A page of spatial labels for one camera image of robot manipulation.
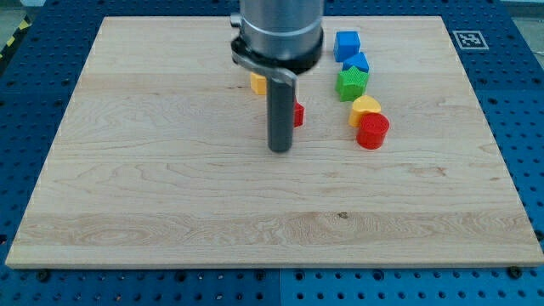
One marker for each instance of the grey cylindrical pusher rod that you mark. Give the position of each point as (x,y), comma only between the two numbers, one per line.
(280,115)

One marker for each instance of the black flange with metal bracket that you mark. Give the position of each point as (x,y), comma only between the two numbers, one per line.
(285,71)

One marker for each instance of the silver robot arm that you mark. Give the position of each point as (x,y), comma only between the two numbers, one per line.
(279,40)

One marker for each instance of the red block behind rod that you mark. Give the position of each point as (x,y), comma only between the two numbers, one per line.
(298,115)

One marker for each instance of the yellow block behind rod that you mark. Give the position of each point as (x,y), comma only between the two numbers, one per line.
(258,83)

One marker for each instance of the blue cube block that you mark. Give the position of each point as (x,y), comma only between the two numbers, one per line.
(347,44)

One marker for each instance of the green star block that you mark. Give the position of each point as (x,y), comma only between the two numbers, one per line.
(351,84)

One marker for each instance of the blue pentagon block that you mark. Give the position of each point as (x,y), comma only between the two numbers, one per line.
(358,61)

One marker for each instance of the yellow heart block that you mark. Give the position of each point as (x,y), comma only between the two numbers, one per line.
(363,105)

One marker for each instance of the red cylinder block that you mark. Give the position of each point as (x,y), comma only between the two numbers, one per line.
(372,130)

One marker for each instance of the wooden board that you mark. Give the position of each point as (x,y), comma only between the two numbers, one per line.
(161,161)

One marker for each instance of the fiducial marker tag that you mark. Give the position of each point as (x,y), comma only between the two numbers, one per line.
(470,40)

